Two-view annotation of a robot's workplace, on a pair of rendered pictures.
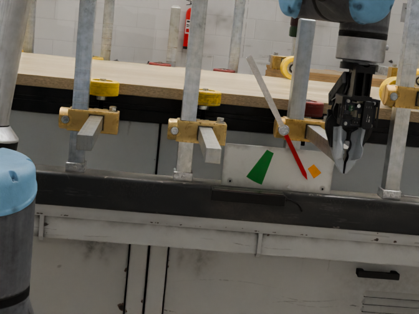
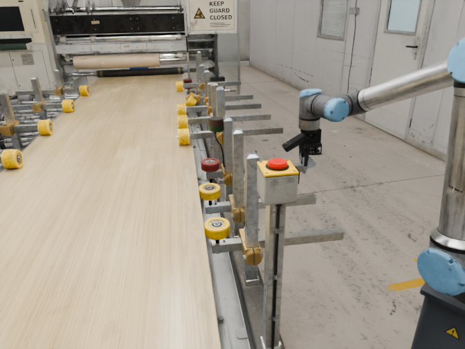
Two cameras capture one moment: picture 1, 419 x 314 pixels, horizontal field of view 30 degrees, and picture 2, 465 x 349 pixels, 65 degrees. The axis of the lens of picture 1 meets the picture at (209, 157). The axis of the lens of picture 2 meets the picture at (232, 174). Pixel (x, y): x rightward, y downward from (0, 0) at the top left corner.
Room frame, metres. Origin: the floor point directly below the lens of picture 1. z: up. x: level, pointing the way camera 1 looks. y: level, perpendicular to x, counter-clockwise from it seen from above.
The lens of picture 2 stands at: (1.90, 1.23, 1.52)
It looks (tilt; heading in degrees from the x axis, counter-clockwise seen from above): 25 degrees down; 267
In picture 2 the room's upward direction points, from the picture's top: 1 degrees counter-clockwise
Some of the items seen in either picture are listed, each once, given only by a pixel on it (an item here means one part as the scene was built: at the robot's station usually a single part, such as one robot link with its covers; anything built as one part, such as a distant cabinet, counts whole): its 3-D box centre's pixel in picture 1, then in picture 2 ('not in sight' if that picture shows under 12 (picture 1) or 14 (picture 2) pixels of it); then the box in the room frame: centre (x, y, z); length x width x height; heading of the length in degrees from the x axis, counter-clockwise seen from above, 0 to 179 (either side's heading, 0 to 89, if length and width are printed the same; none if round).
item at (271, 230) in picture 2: not in sight; (272, 281); (1.77, 0.57, 0.93); 0.05 x 0.05 x 0.45; 5
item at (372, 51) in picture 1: (362, 51); (308, 123); (1.47, -0.26, 1.05); 0.10 x 0.09 x 0.05; 94
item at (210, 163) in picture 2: (305, 122); (210, 172); (1.91, -0.22, 0.85); 0.08 x 0.08 x 0.11
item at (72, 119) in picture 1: (89, 119); (250, 246); (1.79, 0.29, 0.82); 0.13 x 0.06 x 0.05; 95
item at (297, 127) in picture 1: (303, 129); (228, 174); (1.83, -0.21, 0.85); 0.13 x 0.06 x 0.05; 95
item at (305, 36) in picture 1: (295, 119); (228, 172); (1.83, -0.19, 0.87); 0.03 x 0.03 x 0.48; 5
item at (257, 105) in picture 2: not in sight; (221, 106); (1.83, -0.98, 0.95); 0.50 x 0.04 x 0.04; 5
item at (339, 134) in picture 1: (340, 150); (308, 165); (1.46, -0.25, 0.86); 0.06 x 0.03 x 0.09; 4
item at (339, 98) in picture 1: (356, 95); (309, 141); (1.46, -0.26, 0.97); 0.09 x 0.08 x 0.12; 4
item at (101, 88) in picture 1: (101, 101); (217, 237); (1.89, 0.28, 0.85); 0.08 x 0.08 x 0.11
